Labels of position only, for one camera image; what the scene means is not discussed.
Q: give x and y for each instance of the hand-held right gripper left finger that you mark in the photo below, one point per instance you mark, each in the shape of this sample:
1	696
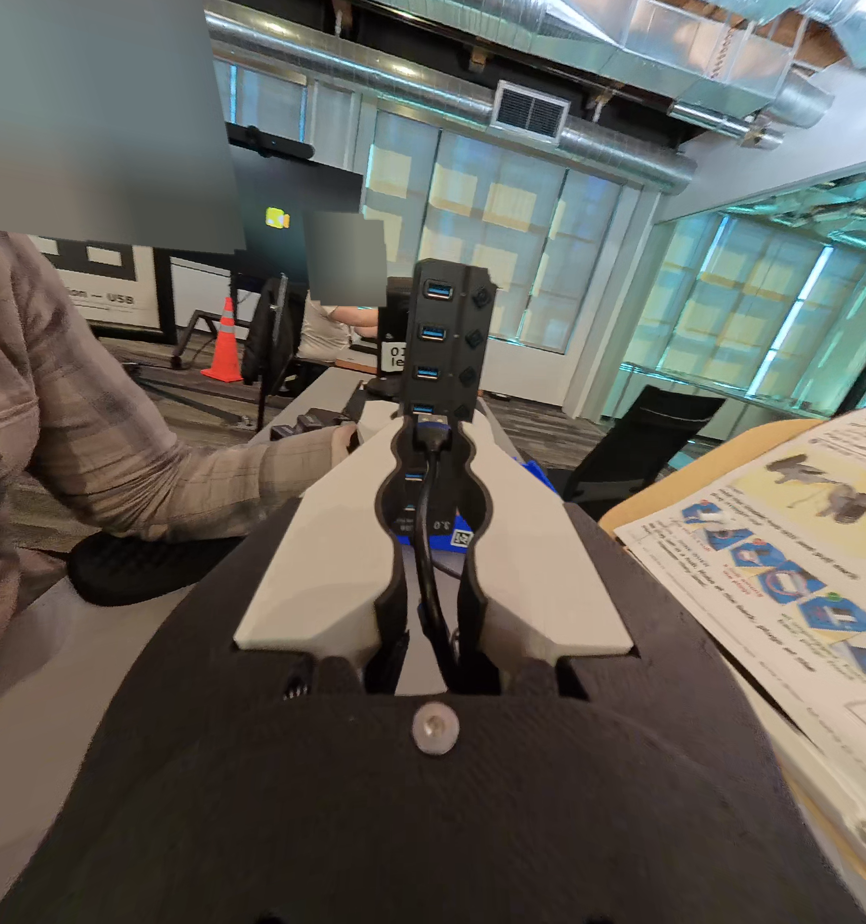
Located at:
310	577

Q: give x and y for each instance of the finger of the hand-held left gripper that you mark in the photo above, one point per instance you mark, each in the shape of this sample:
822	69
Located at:
375	422
492	429

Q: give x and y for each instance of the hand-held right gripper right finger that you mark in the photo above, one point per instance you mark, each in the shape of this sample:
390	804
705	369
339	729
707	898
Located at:
548	577

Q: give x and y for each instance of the blue plastic bin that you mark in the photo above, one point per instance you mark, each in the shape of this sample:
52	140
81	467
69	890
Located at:
535	476

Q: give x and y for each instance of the black switched usb hub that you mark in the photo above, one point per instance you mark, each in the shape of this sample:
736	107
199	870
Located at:
458	317

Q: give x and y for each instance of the black battery charger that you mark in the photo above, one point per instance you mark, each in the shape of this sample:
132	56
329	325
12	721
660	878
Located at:
310	419

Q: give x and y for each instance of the black jacket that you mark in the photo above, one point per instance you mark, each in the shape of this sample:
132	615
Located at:
267	339

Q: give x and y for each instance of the window with roller blinds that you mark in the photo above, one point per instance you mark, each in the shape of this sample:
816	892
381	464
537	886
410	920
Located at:
750	310
476	209

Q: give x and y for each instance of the black office chair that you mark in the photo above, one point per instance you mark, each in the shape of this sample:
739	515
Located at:
642	440

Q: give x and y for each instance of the large black monitor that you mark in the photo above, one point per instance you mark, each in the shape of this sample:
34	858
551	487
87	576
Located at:
296	188

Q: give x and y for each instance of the black mesh cushion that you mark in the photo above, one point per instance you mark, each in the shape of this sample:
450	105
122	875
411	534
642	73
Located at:
144	570

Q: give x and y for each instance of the orange traffic cone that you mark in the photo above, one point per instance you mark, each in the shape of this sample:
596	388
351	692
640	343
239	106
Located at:
224	354

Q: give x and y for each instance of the black webcam bar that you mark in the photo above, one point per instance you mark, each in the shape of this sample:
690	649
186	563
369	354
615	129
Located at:
281	144

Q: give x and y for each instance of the printed instruction sheet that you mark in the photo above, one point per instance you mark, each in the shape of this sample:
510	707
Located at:
765	548

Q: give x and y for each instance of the black framed sign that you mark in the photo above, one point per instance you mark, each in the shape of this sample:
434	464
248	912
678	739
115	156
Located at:
151	289

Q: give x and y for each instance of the white air vent grille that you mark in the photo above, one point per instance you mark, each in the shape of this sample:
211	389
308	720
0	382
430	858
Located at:
530	108

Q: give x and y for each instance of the person's upper body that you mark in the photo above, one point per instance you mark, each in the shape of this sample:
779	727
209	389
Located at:
29	397

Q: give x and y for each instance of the silver spiral duct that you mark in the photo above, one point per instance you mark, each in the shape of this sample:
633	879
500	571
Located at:
404	94

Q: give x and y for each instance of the rectangular metal duct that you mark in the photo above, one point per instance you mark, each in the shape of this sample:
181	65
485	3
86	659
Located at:
693	43

